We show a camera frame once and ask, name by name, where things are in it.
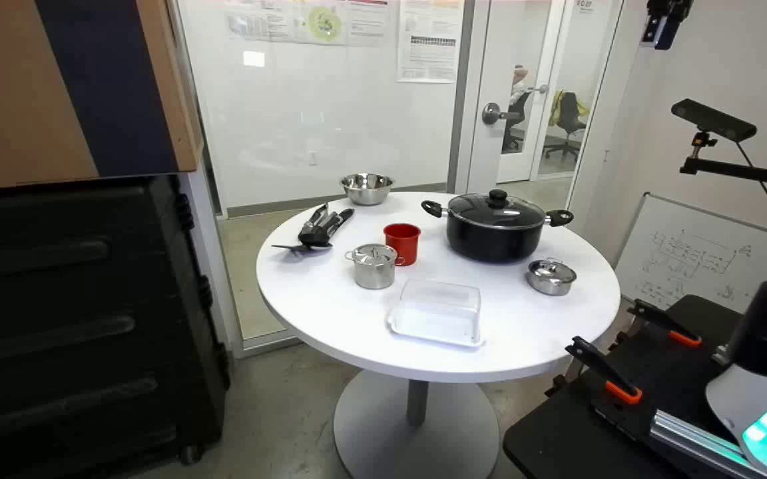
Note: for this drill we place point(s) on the glass lid with black knob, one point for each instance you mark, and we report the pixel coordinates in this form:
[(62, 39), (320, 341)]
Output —
[(498, 212)]

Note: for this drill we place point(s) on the small white sticker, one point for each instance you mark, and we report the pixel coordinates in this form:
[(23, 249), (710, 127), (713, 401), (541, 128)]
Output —
[(255, 59)]

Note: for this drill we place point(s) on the black kitchen tongs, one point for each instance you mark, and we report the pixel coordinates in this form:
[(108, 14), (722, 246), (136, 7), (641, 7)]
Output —
[(320, 227)]

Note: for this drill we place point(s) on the black office chair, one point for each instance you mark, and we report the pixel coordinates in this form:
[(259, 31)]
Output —
[(569, 120)]

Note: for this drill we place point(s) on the clear plastic container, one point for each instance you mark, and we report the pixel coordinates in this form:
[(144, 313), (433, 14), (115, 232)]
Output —
[(434, 316)]

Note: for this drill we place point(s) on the black stereo camera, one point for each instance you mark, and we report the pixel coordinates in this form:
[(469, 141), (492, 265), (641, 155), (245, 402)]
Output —
[(713, 119)]

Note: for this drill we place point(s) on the poster with green circle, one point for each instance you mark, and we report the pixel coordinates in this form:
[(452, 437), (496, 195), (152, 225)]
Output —
[(313, 20)]

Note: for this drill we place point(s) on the black perforated mounting table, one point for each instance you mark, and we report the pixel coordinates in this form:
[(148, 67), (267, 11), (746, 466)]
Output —
[(572, 435)]

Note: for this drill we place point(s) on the whiteboard with drawings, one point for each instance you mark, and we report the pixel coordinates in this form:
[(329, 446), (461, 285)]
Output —
[(694, 257)]

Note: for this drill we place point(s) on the black storage cabinet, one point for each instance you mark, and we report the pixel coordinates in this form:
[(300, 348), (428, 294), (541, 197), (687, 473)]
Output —
[(74, 329)]

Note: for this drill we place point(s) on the white table pedestal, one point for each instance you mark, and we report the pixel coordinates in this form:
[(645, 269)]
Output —
[(414, 435)]

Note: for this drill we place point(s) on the small steel bowl right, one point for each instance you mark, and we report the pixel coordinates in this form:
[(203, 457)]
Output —
[(550, 278)]

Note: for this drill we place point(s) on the white paper poster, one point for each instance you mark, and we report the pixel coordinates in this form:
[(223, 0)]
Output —
[(430, 42)]

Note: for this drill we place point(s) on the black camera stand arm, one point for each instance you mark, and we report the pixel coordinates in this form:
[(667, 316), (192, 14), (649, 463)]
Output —
[(738, 168)]

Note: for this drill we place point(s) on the red cup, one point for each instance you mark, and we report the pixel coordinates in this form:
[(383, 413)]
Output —
[(403, 246)]

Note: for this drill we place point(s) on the black cooking pot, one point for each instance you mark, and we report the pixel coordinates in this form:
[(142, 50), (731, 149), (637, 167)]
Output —
[(492, 246)]

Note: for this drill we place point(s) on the open small steel pot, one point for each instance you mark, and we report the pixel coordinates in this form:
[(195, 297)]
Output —
[(373, 269)]

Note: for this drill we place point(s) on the aluminium rail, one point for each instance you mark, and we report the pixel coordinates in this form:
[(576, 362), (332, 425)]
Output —
[(694, 441)]

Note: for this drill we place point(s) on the cardboard panel with dark stripe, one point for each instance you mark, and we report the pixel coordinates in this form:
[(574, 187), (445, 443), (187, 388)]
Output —
[(11, 88)]

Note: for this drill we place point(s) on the black slotted spatula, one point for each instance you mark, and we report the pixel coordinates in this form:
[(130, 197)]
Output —
[(300, 249)]

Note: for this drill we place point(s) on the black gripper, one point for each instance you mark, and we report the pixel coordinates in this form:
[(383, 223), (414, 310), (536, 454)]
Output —
[(671, 7)]

